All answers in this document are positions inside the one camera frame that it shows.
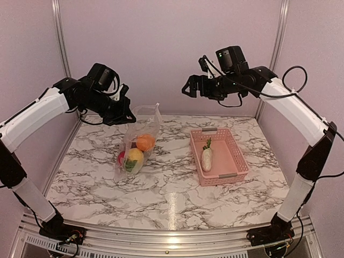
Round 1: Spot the front aluminium rail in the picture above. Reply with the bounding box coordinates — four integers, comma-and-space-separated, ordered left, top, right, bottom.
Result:
16, 212, 320, 258

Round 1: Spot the aluminium frame post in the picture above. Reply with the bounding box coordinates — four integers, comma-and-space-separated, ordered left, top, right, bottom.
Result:
255, 0, 290, 120
51, 0, 71, 77

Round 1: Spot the orange tangerine toy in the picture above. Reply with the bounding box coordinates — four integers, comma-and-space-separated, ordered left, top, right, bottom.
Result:
136, 134, 156, 152

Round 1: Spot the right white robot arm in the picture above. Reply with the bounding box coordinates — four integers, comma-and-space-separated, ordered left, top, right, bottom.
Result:
182, 66, 337, 241

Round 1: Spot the white radish with leaves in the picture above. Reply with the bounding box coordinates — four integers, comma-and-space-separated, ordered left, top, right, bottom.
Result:
124, 159, 142, 174

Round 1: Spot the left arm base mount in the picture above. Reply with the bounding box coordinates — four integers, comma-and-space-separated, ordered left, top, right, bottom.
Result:
39, 212, 86, 245

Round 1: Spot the right aluminium frame post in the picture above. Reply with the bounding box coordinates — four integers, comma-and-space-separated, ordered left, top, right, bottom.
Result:
255, 0, 290, 120

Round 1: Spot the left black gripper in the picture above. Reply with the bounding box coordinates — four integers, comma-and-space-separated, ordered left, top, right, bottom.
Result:
80, 88, 135, 126

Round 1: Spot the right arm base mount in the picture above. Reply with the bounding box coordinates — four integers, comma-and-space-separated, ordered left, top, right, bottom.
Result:
246, 213, 295, 246

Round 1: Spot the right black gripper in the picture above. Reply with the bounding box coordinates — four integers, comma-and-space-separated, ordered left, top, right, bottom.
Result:
183, 72, 243, 101

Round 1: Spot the dark red fuzzy fruit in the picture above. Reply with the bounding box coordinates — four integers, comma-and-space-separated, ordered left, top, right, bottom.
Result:
117, 151, 125, 165

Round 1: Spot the clear zip top bag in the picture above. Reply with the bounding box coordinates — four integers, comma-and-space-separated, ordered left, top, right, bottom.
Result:
114, 103, 162, 181

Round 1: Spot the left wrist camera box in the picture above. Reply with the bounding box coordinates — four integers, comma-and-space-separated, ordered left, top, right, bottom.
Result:
87, 63, 129, 101

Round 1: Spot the yellow lemon toy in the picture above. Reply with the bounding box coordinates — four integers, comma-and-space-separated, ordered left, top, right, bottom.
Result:
126, 148, 144, 163

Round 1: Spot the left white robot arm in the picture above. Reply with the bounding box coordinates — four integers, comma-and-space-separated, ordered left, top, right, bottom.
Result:
1, 77, 136, 239

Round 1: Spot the pink perforated plastic basket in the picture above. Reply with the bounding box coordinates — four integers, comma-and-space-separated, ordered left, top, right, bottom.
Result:
190, 127, 249, 187

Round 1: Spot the left aluminium frame post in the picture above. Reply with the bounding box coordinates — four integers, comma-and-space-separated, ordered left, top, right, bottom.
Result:
51, 0, 71, 77

